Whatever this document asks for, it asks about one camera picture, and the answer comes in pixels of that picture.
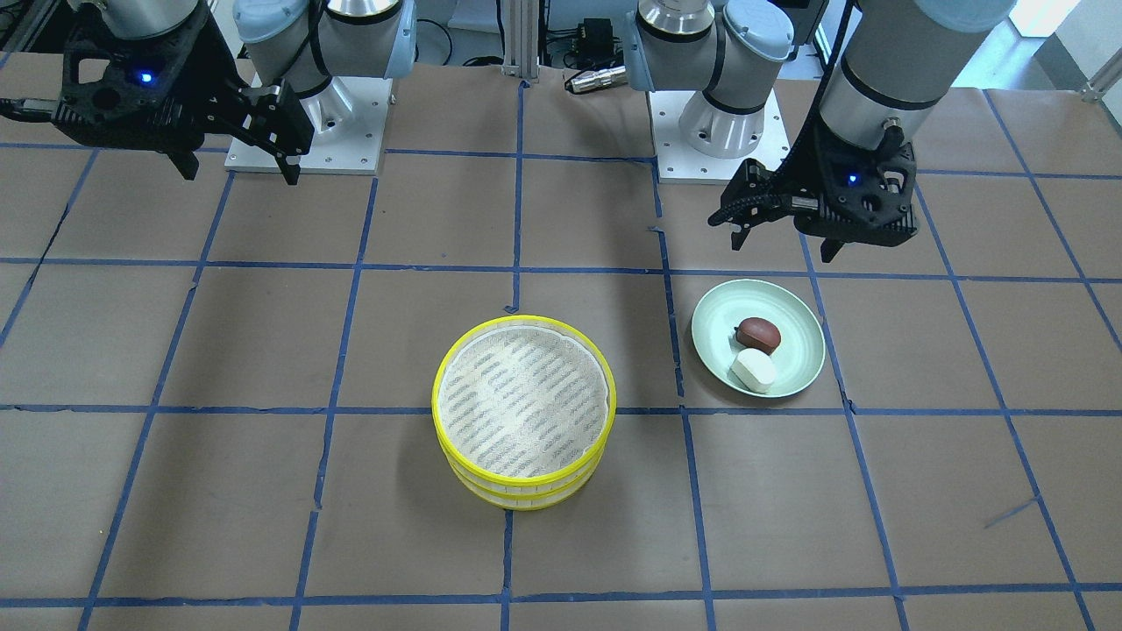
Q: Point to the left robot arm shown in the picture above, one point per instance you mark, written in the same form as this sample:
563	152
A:
898	63

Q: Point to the silver cylindrical connector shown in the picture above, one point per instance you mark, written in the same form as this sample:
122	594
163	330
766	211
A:
595	80

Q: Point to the yellow top steamer layer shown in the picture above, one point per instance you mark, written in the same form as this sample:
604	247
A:
523	400

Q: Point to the brown bun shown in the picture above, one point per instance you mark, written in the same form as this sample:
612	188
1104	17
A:
758	333

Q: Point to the yellow steamer layer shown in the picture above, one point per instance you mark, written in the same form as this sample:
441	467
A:
523	400
525	498

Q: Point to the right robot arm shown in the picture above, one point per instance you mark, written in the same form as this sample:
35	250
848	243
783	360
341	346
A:
303	43

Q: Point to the black power adapter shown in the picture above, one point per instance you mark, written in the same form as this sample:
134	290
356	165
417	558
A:
594	39

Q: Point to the aluminium frame post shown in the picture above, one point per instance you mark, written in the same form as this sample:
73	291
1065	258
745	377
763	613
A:
521	31

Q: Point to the white bun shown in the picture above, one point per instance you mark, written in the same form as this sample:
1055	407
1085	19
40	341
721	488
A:
755	369

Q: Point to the mint green plate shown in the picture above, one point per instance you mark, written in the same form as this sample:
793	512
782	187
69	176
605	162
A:
802	353

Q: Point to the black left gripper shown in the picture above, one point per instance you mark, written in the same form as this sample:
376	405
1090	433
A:
808	165

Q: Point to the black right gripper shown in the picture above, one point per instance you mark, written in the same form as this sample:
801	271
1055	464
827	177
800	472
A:
213	81

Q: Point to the yellow bottom steamer layer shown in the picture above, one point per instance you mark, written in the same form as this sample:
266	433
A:
525	498

